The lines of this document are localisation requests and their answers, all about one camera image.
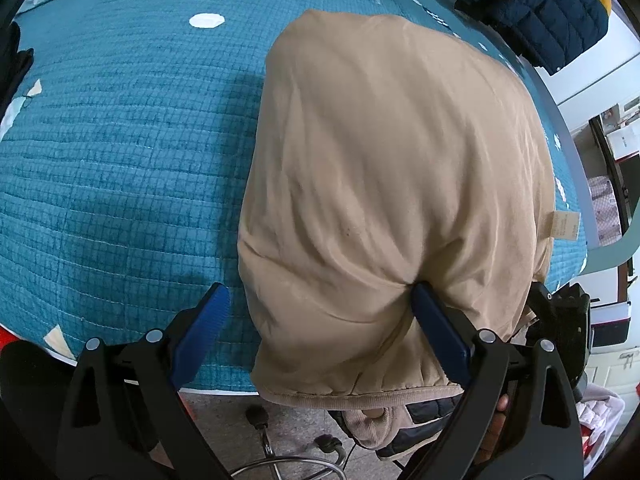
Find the tan padded jacket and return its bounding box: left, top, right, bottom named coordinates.
left=236, top=8, right=582, bottom=461

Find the person's right hand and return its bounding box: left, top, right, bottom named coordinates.
left=474, top=394, right=509, bottom=465

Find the chrome chair base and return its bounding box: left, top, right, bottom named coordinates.
left=229, top=404, right=350, bottom=480

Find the red stool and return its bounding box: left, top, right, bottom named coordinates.
left=0, top=326, right=18, bottom=350

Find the teal quilted bedspread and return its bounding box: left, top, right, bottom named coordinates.
left=1, top=0, right=587, bottom=393

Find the navy and yellow jacket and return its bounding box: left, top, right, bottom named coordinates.
left=454, top=0, right=612, bottom=75

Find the black garment on bed edge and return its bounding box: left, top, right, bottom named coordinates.
left=0, top=22, right=35, bottom=117

